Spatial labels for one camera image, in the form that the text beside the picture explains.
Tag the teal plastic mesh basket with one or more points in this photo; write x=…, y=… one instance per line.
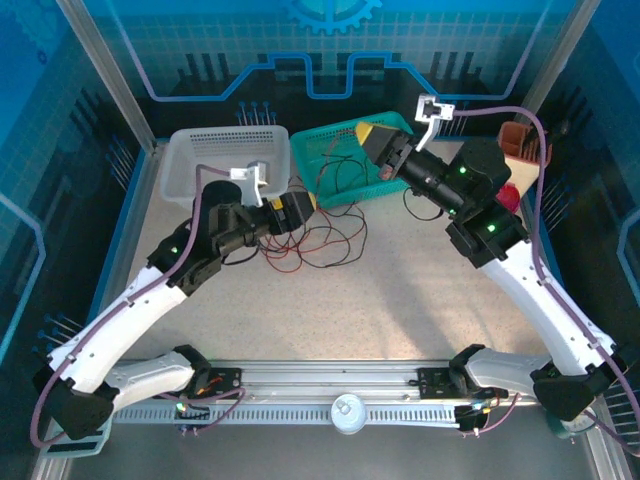
x=305, y=150

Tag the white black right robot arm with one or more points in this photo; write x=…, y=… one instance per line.
x=550, y=310

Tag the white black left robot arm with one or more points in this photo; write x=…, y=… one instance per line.
x=125, y=320

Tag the pink heart-shaped container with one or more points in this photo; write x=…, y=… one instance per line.
x=511, y=196

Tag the white terracotta utensil holder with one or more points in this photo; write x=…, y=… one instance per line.
x=517, y=140

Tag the white plastic mesh basket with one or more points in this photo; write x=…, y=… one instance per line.
x=225, y=150

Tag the small circuit board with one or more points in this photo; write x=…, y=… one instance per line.
x=186, y=409
x=472, y=412

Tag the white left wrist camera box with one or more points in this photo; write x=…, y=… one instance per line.
x=252, y=187

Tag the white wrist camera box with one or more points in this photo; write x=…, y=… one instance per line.
x=252, y=187
x=429, y=107

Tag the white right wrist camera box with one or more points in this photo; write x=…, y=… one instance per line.
x=429, y=107

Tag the aluminium frame post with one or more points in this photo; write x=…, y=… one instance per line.
x=550, y=60
x=114, y=75

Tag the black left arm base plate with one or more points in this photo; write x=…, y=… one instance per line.
x=227, y=382

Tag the aluminium front rail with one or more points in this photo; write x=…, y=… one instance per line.
x=325, y=380

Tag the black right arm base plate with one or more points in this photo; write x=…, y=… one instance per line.
x=432, y=382

